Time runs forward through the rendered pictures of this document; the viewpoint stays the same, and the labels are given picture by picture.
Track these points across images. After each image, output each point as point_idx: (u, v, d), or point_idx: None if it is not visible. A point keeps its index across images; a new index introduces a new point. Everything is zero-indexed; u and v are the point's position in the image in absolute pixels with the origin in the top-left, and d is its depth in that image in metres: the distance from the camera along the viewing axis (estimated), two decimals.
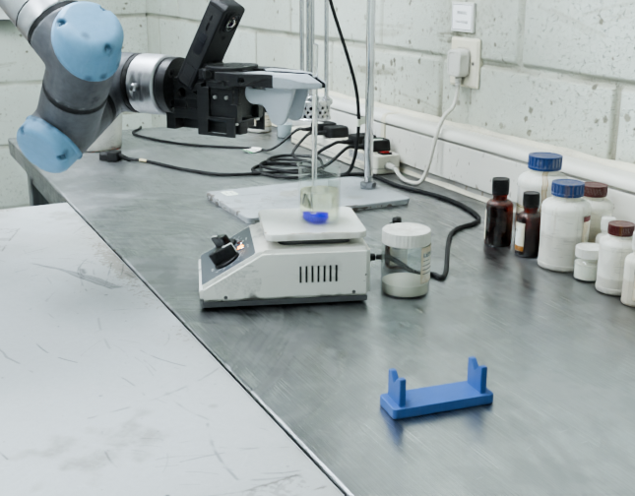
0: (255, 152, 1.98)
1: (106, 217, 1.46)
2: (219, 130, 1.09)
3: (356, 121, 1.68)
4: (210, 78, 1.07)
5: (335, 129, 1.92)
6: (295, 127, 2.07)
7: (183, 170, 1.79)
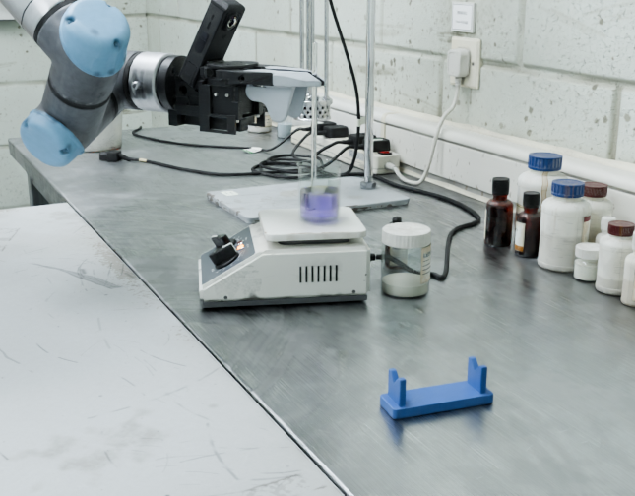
0: (255, 152, 1.98)
1: (106, 217, 1.46)
2: (220, 127, 1.11)
3: (356, 121, 1.68)
4: (211, 76, 1.09)
5: (335, 129, 1.92)
6: (295, 127, 2.07)
7: (183, 170, 1.79)
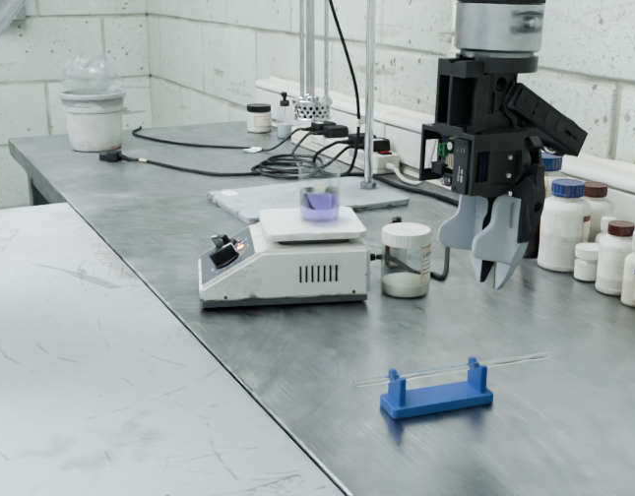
0: (255, 152, 1.98)
1: (106, 217, 1.46)
2: (470, 160, 0.77)
3: (356, 121, 1.68)
4: (530, 151, 0.79)
5: (335, 129, 1.92)
6: (295, 127, 2.07)
7: (183, 170, 1.79)
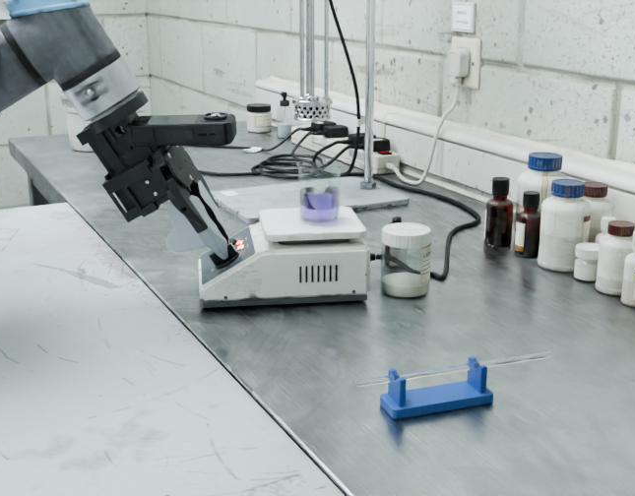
0: (255, 152, 1.98)
1: (106, 217, 1.46)
2: (119, 197, 1.03)
3: (356, 121, 1.68)
4: (160, 169, 1.00)
5: (335, 129, 1.92)
6: (295, 127, 2.07)
7: None
